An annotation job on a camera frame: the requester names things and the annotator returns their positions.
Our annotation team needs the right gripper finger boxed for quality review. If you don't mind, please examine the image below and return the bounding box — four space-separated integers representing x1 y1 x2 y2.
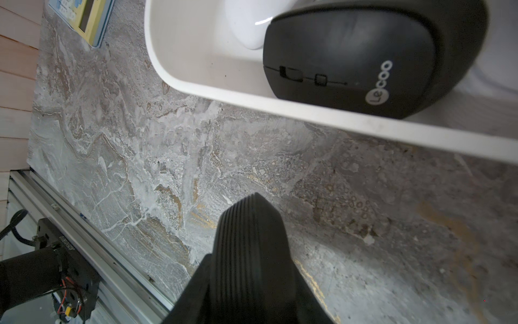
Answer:
164 193 332 323

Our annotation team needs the white plastic storage box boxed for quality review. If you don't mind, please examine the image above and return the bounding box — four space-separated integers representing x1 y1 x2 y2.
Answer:
144 1 517 164

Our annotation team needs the white mouse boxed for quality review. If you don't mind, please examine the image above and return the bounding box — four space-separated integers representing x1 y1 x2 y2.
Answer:
224 0 298 50

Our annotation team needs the black Lecoo mouse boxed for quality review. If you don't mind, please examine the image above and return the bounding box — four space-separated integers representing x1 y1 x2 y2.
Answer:
263 1 489 120

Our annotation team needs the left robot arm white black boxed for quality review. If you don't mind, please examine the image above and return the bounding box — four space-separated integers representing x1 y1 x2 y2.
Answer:
1 248 62 314

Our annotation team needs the aluminium rail base frame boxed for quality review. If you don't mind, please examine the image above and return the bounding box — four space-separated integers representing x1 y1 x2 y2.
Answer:
1 170 172 323

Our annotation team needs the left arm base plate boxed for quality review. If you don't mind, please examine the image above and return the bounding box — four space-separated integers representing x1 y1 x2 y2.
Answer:
36 218 101 323

